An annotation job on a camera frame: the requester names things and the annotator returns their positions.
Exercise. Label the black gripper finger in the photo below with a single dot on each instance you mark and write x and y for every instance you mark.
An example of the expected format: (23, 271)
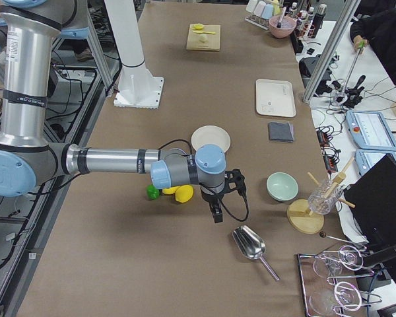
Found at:
(216, 210)

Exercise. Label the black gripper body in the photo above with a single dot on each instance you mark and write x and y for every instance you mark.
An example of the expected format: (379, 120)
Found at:
(211, 197)

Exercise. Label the round white plate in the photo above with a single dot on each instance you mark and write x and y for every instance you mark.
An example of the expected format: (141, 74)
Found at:
(210, 134)

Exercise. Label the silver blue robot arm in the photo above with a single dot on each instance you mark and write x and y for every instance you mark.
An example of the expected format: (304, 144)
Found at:
(27, 159)

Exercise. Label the rectangular white tray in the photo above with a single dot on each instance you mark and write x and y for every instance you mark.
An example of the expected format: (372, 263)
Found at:
(274, 98)

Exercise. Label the white bun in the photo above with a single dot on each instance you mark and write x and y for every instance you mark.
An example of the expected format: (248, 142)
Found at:
(203, 38)

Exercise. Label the yellow lemon right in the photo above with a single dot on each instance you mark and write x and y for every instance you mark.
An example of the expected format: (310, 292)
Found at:
(184, 193)

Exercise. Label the yellow lemon left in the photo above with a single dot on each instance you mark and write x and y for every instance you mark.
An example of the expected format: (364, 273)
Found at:
(170, 191)

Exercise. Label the metal scoop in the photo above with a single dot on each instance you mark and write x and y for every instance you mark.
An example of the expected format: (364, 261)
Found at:
(252, 247)

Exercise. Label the green toy pepper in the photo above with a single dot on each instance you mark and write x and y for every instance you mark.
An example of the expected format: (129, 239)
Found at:
(152, 192)

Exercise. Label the mint green bowl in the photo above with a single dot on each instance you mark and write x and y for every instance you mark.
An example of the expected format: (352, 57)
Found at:
(282, 186)

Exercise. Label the wooden cup stand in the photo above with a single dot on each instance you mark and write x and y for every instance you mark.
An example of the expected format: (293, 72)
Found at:
(306, 221)

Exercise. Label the folded grey cloth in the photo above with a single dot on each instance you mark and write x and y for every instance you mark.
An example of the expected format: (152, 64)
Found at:
(281, 131)

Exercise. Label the clear glass cup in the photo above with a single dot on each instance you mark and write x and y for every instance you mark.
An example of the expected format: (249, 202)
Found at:
(324, 197)

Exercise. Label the blue teach pendant lower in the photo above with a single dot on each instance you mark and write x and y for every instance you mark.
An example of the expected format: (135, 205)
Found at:
(365, 159)

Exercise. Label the blue teach pendant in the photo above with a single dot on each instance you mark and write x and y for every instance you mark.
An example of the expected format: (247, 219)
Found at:
(365, 159)
(370, 130)

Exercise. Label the wooden cutting board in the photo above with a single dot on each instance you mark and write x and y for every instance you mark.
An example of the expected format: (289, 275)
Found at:
(213, 44)

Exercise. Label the black monitor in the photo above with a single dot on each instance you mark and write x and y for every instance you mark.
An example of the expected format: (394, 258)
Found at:
(374, 196)

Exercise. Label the yellow plastic knife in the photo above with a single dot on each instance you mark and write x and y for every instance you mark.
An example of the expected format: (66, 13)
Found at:
(204, 32)

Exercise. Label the blue teach pendant upper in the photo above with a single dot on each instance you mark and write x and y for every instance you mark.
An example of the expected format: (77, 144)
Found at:
(370, 130)

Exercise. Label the yellow lemon slice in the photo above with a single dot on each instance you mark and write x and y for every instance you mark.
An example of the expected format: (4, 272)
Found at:
(197, 26)

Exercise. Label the pink mixing bowl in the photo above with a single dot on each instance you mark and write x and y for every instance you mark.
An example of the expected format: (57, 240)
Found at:
(288, 25)

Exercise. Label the pastel cups rack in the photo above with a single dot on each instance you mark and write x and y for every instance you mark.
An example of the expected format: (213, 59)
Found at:
(259, 12)

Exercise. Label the black thermos bottle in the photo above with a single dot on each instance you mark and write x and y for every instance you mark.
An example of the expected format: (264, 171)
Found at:
(318, 19)

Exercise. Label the metal grabber stick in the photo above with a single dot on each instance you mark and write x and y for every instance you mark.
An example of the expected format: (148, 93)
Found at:
(353, 66)

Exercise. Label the person in black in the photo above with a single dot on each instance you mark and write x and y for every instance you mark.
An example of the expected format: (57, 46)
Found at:
(379, 32)

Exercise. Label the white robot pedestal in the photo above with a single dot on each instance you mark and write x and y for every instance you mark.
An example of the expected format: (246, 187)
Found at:
(137, 87)

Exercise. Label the metal wire glass rack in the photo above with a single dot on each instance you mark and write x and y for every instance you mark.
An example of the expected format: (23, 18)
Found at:
(328, 282)

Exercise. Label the aluminium frame post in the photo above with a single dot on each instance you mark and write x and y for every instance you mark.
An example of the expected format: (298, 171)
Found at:
(333, 41)

